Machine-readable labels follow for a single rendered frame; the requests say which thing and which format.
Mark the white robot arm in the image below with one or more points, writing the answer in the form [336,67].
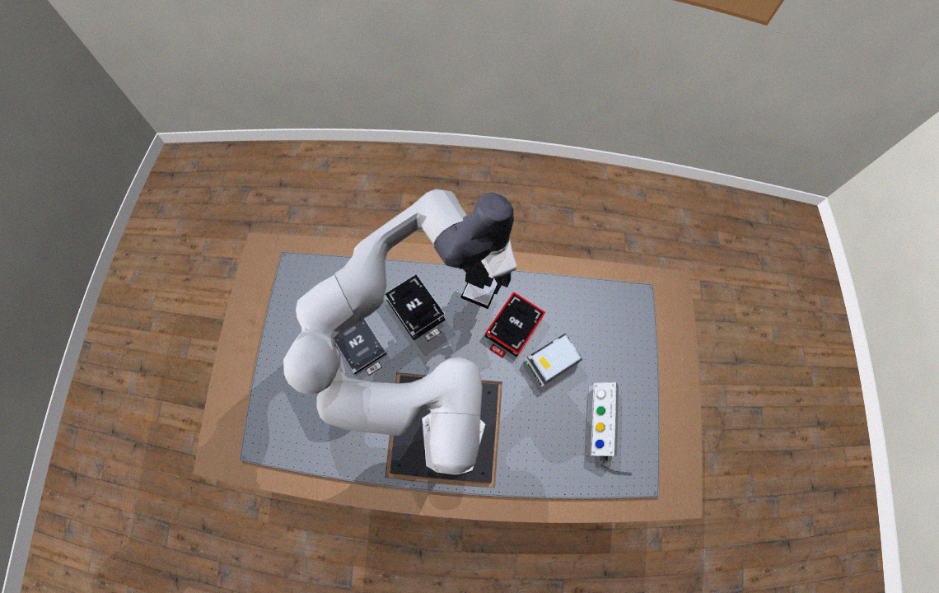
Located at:
[453,391]

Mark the white button panel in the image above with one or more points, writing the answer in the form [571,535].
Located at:
[602,419]

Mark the black rectangular nest with red border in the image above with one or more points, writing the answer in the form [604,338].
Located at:
[514,324]

